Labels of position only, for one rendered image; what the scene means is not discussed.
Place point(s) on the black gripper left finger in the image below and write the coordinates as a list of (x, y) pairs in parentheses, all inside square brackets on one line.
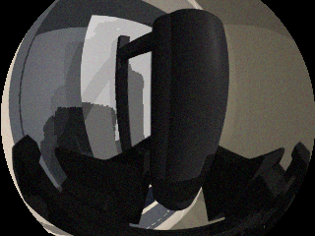
[(126, 176)]

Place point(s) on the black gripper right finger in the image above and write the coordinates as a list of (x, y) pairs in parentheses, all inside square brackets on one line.
[(230, 175)]

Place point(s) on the white square tile with dark square center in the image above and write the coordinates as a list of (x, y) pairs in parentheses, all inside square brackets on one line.
[(150, 202)]

